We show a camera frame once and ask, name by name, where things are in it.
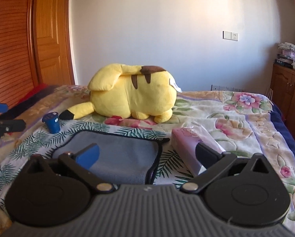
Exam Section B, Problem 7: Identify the purple and grey towel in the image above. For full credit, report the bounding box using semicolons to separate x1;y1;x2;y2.
52;131;169;185

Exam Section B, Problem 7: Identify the wooden slatted wardrobe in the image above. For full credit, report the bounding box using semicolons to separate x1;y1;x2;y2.
0;0;38;108

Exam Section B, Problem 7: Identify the purple tissue pack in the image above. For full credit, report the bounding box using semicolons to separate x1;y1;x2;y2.
171;126;225;177

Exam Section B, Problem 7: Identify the palm leaf print cloth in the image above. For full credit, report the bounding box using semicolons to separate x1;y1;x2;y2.
0;120;192;200

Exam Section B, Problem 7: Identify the floral bed quilt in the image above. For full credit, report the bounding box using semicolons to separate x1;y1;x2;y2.
0;86;295;235

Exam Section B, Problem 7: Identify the red and dark blanket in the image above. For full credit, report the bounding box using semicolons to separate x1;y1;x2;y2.
0;84;59;120

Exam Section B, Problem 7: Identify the blue cylindrical cup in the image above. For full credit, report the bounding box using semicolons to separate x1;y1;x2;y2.
42;112;60;134

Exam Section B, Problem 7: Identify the white power strip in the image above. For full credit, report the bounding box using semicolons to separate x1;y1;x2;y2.
211;85;244;92

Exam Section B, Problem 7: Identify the yellow Pikachu plush toy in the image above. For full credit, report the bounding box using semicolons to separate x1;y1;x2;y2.
59;63;182;124

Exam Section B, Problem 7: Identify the wooden low cabinet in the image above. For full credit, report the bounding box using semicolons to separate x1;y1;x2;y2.
270;64;295;140

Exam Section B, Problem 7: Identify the wooden door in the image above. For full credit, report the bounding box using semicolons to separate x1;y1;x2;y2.
32;0;75;86

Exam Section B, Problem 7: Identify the stack of folded linens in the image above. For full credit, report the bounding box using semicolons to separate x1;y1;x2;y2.
275;42;295;69

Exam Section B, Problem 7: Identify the white wall switch socket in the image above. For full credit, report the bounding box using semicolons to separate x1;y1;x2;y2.
223;31;238;41

